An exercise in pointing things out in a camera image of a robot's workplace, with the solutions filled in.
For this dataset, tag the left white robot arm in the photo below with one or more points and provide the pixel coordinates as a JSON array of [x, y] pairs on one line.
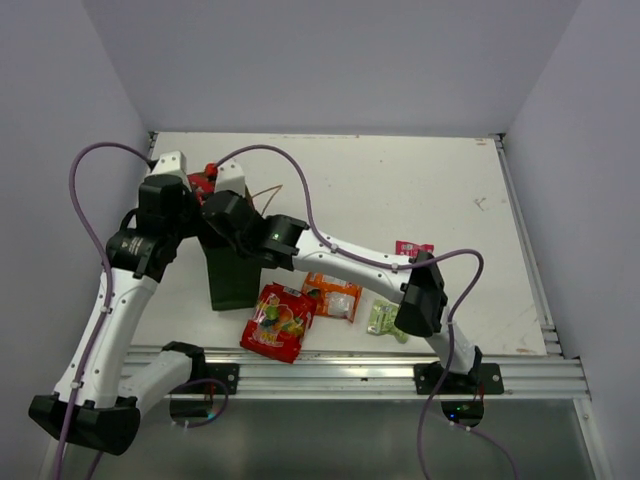
[[91, 405]]

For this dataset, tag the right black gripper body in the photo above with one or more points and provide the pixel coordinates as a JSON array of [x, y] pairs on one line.
[[241, 198]]

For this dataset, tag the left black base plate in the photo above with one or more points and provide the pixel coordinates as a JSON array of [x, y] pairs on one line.
[[226, 373]]

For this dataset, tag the orange snack packet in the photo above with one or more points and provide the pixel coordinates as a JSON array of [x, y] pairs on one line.
[[334, 298]]

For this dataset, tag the large red candy bag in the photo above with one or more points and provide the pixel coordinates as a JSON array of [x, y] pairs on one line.
[[202, 186]]

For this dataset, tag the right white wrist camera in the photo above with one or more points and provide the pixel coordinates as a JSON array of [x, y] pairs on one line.
[[227, 177]]

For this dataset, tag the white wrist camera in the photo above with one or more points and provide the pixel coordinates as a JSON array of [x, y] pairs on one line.
[[227, 177], [171, 163]]

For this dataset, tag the pink candy packet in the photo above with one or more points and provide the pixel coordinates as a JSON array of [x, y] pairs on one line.
[[411, 249]]

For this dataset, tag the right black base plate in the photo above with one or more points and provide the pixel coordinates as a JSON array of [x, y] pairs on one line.
[[486, 379]]

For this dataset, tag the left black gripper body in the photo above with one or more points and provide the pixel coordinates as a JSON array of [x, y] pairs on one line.
[[187, 223]]

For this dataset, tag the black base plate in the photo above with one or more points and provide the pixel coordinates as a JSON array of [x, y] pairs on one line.
[[486, 379], [226, 373]]

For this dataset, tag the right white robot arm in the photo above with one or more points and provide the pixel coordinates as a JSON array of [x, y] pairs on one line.
[[416, 284]]

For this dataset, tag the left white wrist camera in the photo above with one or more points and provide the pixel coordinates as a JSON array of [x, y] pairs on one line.
[[171, 163]]

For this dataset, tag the green paper bag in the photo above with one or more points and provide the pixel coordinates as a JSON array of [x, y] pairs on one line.
[[233, 282]]

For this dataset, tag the green candy packet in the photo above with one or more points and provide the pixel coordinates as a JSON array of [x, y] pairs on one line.
[[381, 321]]

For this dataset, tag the aluminium front rail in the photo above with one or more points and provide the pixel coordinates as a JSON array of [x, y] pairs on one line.
[[340, 376]]

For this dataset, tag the red fruit gummy bag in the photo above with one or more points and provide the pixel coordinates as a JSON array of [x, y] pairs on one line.
[[278, 325]]

